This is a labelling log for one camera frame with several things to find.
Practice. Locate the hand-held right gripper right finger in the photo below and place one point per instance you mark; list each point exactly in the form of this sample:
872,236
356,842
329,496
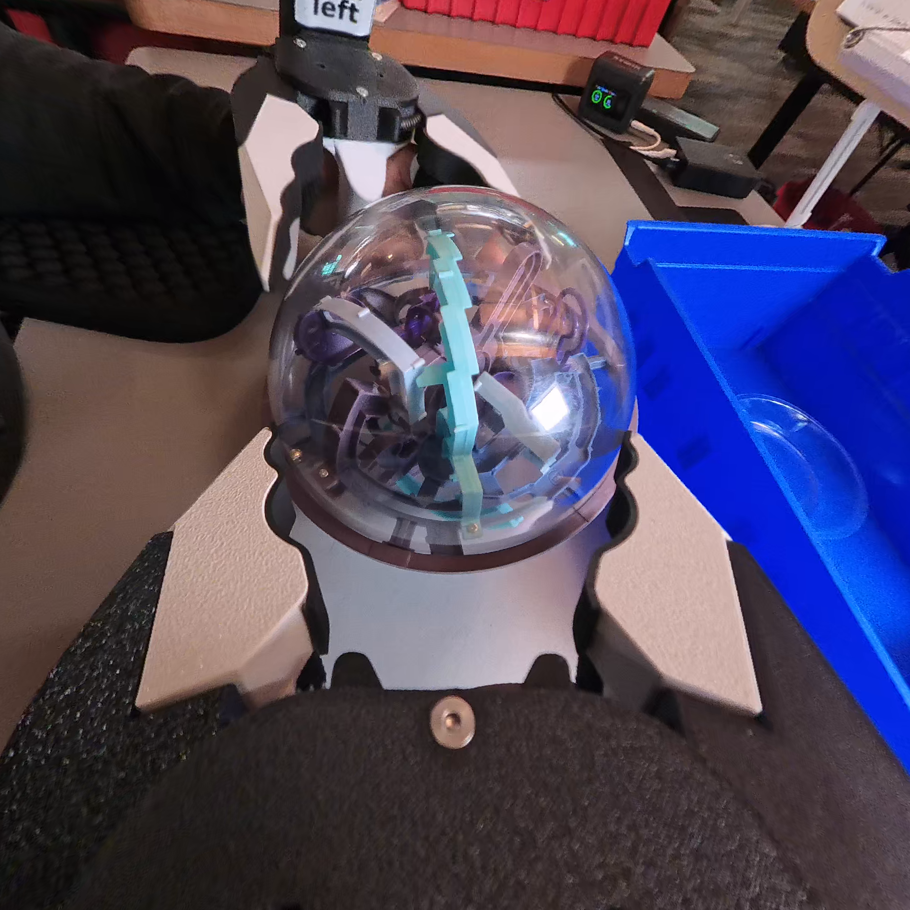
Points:
676,597

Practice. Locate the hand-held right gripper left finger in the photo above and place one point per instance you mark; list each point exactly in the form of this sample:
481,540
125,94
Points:
228,597

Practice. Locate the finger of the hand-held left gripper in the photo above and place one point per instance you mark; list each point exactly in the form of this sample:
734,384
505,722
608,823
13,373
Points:
462,157
270,171

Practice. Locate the blue plastic bin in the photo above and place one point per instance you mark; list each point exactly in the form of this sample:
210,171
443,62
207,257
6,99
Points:
796,427

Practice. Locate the clear plastic maze ball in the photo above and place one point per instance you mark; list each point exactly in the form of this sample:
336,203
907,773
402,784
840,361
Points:
455,384

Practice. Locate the person's left forearm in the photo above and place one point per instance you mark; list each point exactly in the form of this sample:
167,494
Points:
114,185

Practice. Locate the clear plastic ball stand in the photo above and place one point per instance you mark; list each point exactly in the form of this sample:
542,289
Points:
804,462

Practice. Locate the person's left hand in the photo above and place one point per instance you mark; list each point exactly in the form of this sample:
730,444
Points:
391,171

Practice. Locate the black digital timer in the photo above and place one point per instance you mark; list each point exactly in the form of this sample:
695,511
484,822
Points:
619,93

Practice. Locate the red plastic bin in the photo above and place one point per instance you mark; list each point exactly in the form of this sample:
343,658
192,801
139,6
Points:
555,14

